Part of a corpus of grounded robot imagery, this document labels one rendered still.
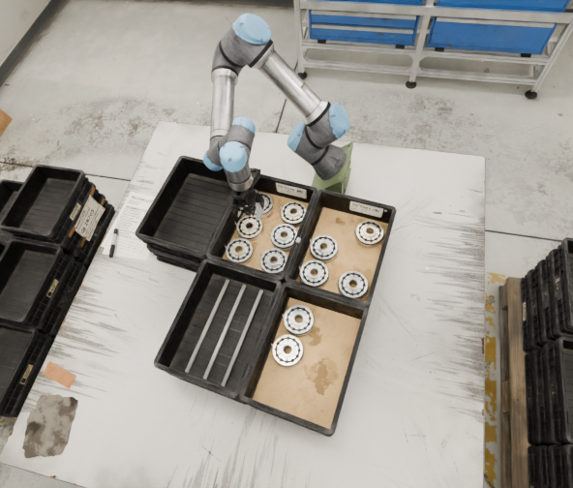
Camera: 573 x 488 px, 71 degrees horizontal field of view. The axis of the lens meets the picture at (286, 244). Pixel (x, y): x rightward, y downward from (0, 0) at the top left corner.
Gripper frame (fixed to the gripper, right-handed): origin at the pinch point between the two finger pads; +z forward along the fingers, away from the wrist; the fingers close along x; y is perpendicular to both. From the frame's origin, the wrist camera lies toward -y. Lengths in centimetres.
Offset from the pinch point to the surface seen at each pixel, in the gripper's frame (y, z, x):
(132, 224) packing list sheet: 1, 27, -61
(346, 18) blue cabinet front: -184, 49, 6
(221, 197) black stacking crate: -12.7, 14.7, -19.9
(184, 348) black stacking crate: 50, 15, -14
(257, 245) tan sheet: 6.4, 14.5, 1.3
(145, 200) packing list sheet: -12, 27, -60
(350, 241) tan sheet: -1.8, 14.5, 35.8
